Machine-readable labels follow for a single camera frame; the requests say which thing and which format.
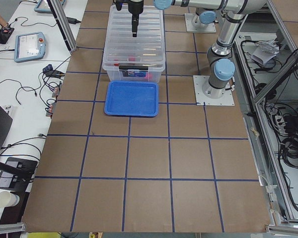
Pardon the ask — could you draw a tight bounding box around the black box latch handle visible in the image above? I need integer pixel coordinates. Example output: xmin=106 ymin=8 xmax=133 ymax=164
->
xmin=119 ymin=65 xmax=149 ymax=71

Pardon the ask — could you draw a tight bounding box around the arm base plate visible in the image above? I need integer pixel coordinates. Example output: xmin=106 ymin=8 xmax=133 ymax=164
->
xmin=193 ymin=75 xmax=235 ymax=106
xmin=184 ymin=13 xmax=216 ymax=34

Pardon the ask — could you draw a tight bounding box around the teach pendant tablet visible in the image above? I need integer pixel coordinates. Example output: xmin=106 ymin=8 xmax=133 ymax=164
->
xmin=14 ymin=32 xmax=46 ymax=63
xmin=34 ymin=0 xmax=68 ymax=13

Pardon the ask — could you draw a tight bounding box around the clear plastic box lid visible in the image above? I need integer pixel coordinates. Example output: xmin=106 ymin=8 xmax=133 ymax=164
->
xmin=103 ymin=5 xmax=164 ymax=70

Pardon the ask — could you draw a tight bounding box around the black power adapter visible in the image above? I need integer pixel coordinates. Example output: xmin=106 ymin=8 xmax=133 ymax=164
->
xmin=67 ymin=17 xmax=81 ymax=24

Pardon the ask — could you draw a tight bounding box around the white paper cup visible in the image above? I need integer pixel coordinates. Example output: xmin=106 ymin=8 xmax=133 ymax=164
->
xmin=0 ymin=191 xmax=20 ymax=208

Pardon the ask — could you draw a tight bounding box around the clear plastic storage box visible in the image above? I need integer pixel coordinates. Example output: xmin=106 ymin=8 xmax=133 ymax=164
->
xmin=102 ymin=5 xmax=166 ymax=83

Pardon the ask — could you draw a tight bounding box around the aluminium frame post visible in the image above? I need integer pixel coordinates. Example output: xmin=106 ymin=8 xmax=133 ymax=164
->
xmin=47 ymin=0 xmax=77 ymax=53

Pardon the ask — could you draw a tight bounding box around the blue plastic tray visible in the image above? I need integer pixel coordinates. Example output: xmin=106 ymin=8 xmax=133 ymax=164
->
xmin=104 ymin=80 xmax=159 ymax=118

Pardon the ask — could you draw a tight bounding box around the black monitor stand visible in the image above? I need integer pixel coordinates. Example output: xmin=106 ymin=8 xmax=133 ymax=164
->
xmin=0 ymin=96 xmax=38 ymax=192

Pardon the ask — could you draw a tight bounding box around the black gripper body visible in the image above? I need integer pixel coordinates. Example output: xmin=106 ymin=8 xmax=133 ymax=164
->
xmin=113 ymin=0 xmax=144 ymax=13

